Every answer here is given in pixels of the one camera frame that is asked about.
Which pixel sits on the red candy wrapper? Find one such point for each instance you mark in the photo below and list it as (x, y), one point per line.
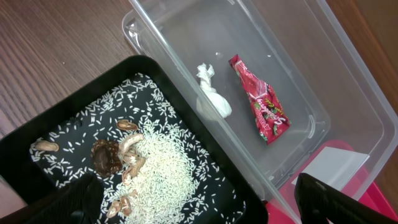
(270, 118)

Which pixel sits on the rice and food scraps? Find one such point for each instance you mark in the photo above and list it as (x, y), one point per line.
(178, 183)

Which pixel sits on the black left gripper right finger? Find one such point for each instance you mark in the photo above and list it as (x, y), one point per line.
(318, 203)

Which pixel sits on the clear plastic bin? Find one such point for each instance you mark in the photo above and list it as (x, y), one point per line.
(300, 49)

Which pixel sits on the black tray bin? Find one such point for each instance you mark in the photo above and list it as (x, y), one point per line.
(54, 148)

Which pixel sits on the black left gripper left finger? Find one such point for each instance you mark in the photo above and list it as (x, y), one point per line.
(77, 202)

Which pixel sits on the red serving tray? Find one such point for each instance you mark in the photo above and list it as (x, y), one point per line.
(333, 154)

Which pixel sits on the white tissue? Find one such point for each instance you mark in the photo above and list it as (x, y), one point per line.
(221, 104)

